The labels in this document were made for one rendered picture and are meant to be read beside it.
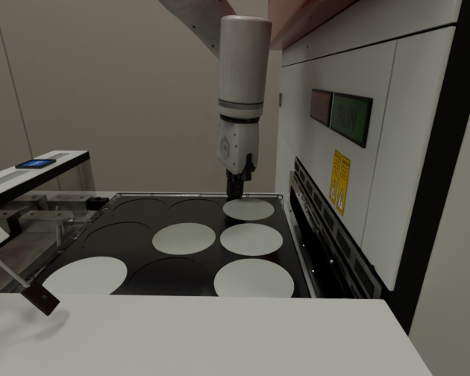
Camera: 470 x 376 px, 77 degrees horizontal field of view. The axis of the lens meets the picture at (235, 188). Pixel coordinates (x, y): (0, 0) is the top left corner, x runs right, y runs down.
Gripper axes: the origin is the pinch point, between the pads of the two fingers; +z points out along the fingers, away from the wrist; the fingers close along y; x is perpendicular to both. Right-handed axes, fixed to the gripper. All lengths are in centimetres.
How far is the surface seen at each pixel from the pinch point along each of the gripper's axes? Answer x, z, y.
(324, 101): 5.7, -21.1, 15.4
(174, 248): -17.1, 0.3, 13.9
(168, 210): -14.6, 2.1, 0.5
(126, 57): 7, -8, -195
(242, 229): -5.1, 0.4, 13.4
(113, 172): -13, 81, -194
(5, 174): -42.3, -1.3, -18.8
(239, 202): -0.4, 1.6, 3.3
